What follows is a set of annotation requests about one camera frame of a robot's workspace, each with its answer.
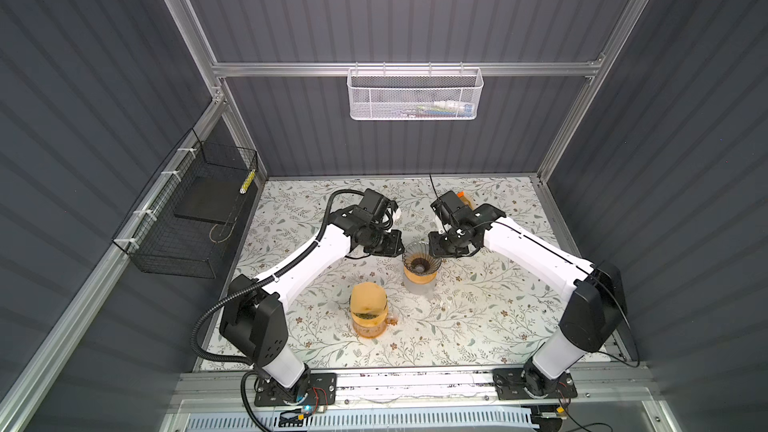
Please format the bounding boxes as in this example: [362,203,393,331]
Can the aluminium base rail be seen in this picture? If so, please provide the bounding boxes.
[167,362,661,415]

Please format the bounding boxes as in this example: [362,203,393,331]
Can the tubes in white basket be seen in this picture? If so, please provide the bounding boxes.
[401,100,476,119]

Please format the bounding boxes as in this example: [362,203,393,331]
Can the orange coffee filter holder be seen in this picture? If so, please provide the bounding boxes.
[457,191,475,209]

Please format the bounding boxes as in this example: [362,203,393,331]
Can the black corrugated cable conduit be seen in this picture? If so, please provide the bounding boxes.
[190,188,367,432]

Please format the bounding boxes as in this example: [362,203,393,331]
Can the white wire wall basket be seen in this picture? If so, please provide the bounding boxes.
[346,64,484,121]

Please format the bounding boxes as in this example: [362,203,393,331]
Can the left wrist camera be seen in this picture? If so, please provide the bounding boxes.
[358,188,398,224]

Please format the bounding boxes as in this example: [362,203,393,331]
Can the yellow marker pen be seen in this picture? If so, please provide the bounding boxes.
[239,169,256,195]

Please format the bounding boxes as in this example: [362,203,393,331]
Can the clear frosted glass dripper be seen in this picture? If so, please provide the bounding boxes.
[405,281,436,298]

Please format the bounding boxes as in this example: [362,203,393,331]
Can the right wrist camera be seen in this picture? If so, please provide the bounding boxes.
[430,191,472,225]

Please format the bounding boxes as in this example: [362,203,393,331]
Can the black wire side basket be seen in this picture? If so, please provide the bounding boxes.
[113,133,259,279]

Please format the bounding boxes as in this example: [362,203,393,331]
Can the grey glass dripper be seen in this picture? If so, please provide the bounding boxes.
[402,241,442,275]

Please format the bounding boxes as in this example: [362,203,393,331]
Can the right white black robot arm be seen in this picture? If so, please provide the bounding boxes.
[428,193,627,398]

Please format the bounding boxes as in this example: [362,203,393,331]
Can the floral table mat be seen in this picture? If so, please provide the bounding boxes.
[236,176,563,368]

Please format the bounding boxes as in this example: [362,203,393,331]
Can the black foam pad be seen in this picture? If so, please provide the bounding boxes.
[174,177,245,225]

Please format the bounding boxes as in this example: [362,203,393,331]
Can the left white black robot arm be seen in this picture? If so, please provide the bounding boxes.
[219,207,404,403]

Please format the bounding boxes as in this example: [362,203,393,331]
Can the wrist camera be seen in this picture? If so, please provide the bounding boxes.
[358,188,398,224]
[430,191,472,225]

